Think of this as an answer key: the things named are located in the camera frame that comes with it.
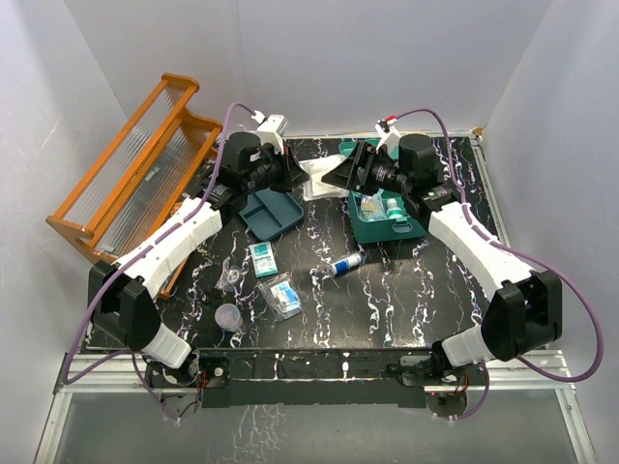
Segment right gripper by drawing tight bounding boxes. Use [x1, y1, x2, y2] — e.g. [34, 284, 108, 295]
[323, 142, 412, 196]

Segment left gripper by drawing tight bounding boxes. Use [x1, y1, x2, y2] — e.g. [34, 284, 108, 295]
[243, 143, 310, 195]

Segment white gauze packet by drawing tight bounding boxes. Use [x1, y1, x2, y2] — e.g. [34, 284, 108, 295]
[299, 154, 348, 202]

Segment blue cotton swab bag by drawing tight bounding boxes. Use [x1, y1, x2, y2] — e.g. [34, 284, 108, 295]
[359, 192, 386, 222]

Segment blue divided tray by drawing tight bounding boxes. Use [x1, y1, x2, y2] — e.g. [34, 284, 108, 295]
[240, 188, 305, 242]

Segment green medicine box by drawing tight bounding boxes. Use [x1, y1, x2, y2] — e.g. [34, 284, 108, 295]
[340, 140, 426, 244]

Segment white green-label bottle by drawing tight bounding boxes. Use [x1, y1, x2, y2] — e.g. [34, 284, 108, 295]
[386, 198, 404, 219]

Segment teal white wipe packet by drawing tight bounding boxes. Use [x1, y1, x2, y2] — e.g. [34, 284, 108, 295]
[250, 242, 279, 278]

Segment white blue tube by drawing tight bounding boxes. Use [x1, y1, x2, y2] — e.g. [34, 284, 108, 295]
[328, 251, 365, 277]

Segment clear bag blue bandages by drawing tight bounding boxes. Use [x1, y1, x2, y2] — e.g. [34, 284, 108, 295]
[258, 273, 302, 321]

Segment small clear bag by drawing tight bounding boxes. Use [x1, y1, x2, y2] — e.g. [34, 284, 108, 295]
[215, 258, 242, 293]

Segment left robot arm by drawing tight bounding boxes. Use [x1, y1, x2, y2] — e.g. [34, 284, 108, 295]
[88, 130, 310, 386]

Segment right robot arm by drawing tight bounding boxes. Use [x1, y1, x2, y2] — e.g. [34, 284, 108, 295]
[321, 134, 562, 384]

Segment orange wooden shelf rack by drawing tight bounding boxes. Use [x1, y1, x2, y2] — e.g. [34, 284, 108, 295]
[45, 72, 228, 300]

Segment clear plastic cup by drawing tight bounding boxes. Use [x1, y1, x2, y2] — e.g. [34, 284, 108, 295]
[215, 304, 243, 332]

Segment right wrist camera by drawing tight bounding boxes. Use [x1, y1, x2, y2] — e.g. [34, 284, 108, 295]
[375, 115, 401, 155]

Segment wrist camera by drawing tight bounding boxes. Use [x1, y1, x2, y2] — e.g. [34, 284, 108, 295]
[375, 115, 401, 155]
[256, 114, 288, 151]

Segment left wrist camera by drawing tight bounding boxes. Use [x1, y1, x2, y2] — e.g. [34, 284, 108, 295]
[256, 114, 288, 151]

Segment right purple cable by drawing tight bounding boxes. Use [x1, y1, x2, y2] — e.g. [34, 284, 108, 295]
[394, 107, 604, 421]

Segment purple cable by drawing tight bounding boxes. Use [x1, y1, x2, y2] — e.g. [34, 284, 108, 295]
[62, 101, 262, 421]
[394, 107, 604, 421]

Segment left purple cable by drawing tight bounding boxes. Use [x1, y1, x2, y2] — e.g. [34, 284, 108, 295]
[62, 101, 262, 421]

